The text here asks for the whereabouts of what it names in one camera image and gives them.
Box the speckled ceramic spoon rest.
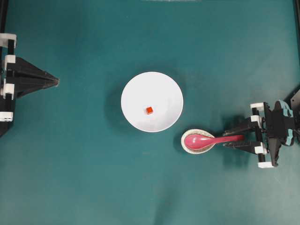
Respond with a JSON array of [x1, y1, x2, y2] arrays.
[[181, 129, 215, 154]]

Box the black camera with teal tape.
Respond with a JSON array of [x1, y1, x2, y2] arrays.
[[264, 100, 296, 146]]

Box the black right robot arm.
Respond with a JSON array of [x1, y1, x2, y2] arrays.
[[223, 91, 300, 169]]

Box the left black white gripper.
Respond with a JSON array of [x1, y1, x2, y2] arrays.
[[0, 33, 60, 136]]

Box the black frame rail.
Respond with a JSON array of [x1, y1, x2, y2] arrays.
[[0, 0, 8, 33], [293, 0, 300, 39]]

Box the black frame rail right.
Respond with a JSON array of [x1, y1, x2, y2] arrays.
[[293, 0, 300, 39]]

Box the black frame rail left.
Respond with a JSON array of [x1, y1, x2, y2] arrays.
[[0, 0, 8, 33]]

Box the small red block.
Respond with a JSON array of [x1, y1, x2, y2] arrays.
[[146, 106, 153, 115]]

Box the pink plastic spoon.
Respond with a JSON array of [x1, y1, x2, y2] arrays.
[[184, 134, 244, 150]]

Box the white round bowl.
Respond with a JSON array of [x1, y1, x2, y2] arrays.
[[120, 72, 184, 133]]

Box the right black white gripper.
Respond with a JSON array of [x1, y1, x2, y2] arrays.
[[223, 102, 281, 168]]

